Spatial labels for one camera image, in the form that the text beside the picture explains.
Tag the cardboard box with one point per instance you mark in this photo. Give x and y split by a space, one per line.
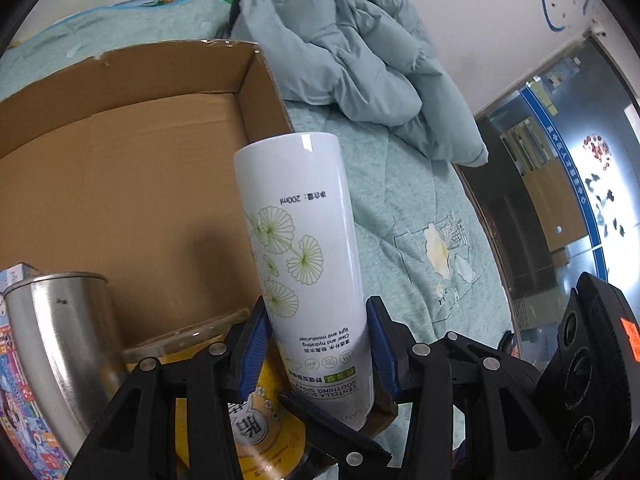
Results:
125 170

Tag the white spray bottle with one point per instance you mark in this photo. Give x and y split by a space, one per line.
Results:
300 240

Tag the dark jar with yellow label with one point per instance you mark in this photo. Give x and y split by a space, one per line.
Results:
250 430

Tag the round metal tin can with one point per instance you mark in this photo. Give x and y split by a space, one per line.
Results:
65 340

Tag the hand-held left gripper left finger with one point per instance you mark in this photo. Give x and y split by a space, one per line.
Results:
255 355

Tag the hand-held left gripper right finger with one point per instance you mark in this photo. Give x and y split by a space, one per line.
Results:
382 355

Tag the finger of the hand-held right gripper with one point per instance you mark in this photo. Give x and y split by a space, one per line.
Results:
330 425
472 344

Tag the light blue puffer jacket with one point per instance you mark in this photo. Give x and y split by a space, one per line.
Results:
360 60

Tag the glass door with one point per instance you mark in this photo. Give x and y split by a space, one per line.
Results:
550 160

